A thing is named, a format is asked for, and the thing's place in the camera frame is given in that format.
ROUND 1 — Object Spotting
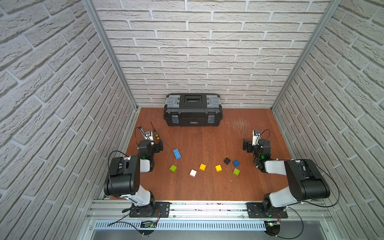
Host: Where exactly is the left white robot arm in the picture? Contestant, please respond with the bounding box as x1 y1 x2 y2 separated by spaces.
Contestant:
104 140 164 218

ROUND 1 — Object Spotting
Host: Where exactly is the yellow lego brick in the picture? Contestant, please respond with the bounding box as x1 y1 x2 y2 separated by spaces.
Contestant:
215 165 222 172
199 164 206 171

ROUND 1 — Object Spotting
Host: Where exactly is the green lego brick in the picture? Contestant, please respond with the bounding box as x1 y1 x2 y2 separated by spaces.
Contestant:
233 168 240 176
170 165 177 173

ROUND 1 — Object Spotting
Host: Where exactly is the blue long lego brick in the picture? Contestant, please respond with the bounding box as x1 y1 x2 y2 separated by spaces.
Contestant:
173 149 181 160

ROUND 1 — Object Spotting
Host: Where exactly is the black lego brick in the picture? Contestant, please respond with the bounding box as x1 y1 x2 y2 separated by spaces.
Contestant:
224 158 231 165

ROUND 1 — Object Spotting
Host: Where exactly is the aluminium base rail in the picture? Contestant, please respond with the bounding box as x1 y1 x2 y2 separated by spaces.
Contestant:
86 200 333 221

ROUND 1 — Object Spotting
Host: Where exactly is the small blue lego brick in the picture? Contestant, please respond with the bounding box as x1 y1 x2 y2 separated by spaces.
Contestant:
233 160 240 167

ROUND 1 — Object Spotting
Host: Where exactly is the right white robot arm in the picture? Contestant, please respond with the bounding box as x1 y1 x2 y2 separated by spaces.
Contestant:
243 139 331 218

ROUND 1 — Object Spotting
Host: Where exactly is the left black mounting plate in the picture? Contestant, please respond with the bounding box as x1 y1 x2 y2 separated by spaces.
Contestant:
129 202 171 218

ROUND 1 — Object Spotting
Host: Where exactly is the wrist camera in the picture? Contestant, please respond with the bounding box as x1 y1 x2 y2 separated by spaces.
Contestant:
145 131 153 141
252 130 261 146

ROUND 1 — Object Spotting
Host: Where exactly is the black mounting plate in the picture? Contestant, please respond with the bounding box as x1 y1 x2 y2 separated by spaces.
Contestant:
129 202 171 218
246 202 288 219

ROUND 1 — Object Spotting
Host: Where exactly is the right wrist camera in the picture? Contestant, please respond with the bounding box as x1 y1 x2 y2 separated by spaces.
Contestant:
252 130 261 146

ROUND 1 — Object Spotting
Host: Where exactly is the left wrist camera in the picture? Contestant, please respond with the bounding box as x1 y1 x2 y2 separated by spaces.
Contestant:
145 131 153 141

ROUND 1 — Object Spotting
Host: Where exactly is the white slotted cable duct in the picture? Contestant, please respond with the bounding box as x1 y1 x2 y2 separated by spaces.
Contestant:
95 220 266 231

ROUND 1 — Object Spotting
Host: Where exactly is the white lego brick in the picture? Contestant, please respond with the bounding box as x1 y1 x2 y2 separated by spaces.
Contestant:
190 170 197 177

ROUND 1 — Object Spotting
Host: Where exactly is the yellow black screwdriver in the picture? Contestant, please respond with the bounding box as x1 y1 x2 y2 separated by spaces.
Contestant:
151 123 160 141

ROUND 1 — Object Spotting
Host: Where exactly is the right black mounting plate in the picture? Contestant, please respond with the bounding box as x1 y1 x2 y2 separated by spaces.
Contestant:
246 202 288 219

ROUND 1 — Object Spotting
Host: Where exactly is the black plastic toolbox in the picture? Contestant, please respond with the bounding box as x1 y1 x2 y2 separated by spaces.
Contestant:
164 93 223 127

